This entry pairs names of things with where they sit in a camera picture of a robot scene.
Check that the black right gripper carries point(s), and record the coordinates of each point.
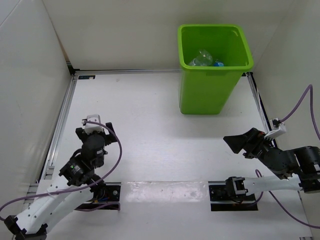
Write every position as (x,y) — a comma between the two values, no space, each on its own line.
(255,138)

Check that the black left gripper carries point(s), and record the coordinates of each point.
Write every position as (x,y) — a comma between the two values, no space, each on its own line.
(82,134)

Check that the blue label water bottle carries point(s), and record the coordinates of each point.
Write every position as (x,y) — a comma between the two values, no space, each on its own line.
(218,63)

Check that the clear crinkled plastic bottle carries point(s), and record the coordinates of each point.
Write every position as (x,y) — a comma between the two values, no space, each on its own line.
(203,59)

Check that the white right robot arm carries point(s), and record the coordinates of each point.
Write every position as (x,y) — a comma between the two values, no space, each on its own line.
(295,169)

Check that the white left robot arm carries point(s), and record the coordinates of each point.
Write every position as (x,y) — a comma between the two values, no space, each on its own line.
(76,188)

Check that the green plastic bin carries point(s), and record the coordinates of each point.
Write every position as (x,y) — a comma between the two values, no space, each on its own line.
(204,90)

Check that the small blue sticker label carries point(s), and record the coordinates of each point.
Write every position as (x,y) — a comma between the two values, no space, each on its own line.
(86,77)

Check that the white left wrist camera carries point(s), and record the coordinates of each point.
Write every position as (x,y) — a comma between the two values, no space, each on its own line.
(91,124)

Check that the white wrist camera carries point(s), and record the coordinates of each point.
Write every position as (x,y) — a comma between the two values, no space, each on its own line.
(91,124)
(279,128)

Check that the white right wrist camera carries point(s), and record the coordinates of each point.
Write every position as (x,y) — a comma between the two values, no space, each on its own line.
(279,128)

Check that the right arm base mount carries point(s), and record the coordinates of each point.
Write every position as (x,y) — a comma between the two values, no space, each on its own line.
(220,201)

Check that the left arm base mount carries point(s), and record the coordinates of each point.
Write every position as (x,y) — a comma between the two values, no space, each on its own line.
(106,199)

